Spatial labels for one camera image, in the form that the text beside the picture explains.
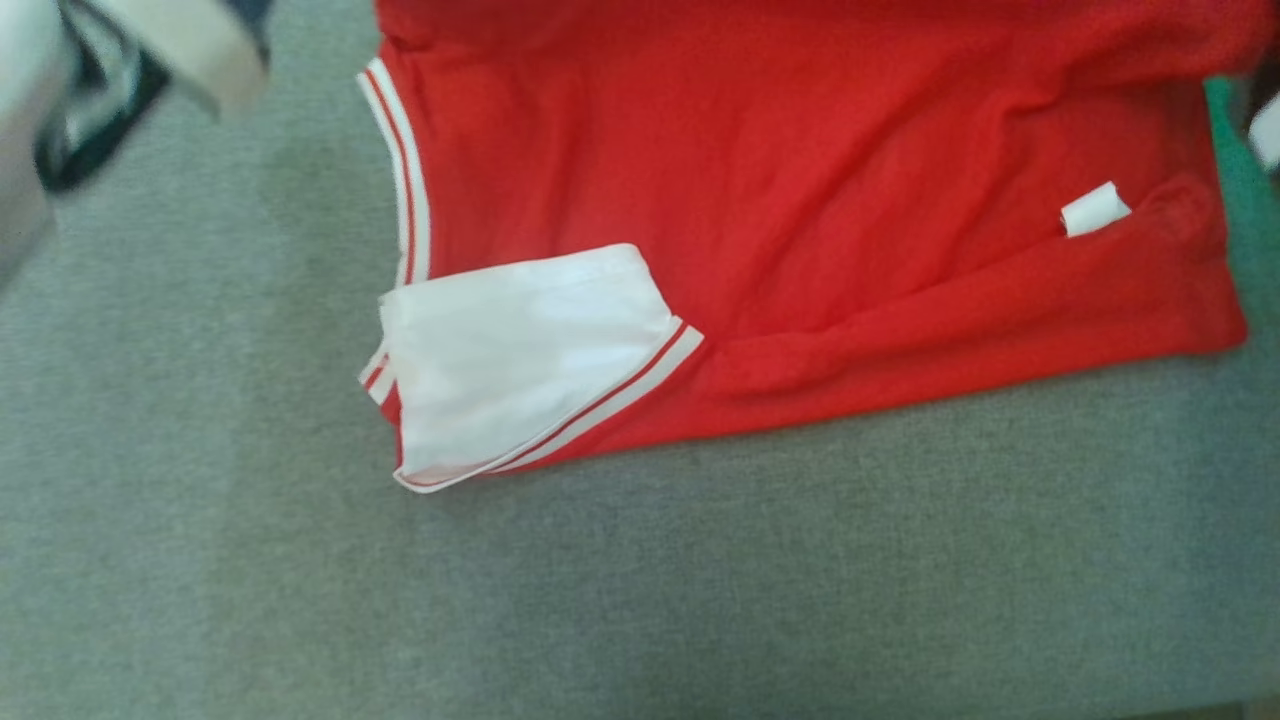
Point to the large grey sofa seat cushion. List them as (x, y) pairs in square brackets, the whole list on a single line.
[(600, 600)]

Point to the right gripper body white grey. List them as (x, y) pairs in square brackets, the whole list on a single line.
[(1266, 135)]

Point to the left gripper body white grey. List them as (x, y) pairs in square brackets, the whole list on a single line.
[(120, 90)]

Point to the red shirt with white trim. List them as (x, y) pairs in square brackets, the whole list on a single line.
[(800, 200)]

